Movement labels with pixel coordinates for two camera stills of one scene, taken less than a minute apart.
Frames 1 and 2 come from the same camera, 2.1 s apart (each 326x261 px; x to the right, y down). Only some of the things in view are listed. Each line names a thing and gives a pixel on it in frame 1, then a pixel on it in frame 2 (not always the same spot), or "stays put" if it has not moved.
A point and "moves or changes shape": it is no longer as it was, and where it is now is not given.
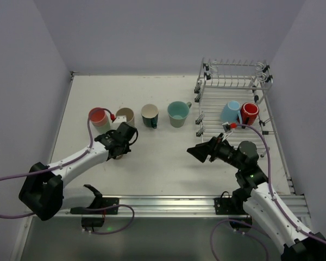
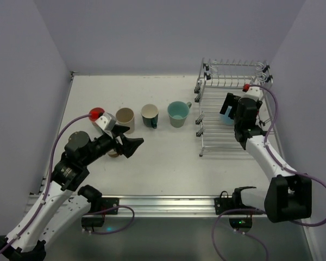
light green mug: [177, 112] stays put
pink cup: [98, 117] stays put
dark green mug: [150, 113] stays put
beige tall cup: [127, 112] stays put
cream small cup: [119, 157] moves or changes shape
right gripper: [213, 149] to [231, 106]
